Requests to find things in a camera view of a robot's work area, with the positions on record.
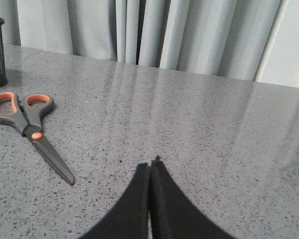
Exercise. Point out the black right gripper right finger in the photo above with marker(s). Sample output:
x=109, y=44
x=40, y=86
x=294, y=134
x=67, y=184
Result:
x=172, y=215

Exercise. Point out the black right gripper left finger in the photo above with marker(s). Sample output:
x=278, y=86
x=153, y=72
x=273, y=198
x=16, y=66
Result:
x=128, y=218

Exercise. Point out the grey orange scissors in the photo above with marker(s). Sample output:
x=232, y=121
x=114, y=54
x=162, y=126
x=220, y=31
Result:
x=26, y=117

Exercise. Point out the grey curtain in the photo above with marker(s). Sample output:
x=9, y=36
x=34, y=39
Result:
x=255, y=40

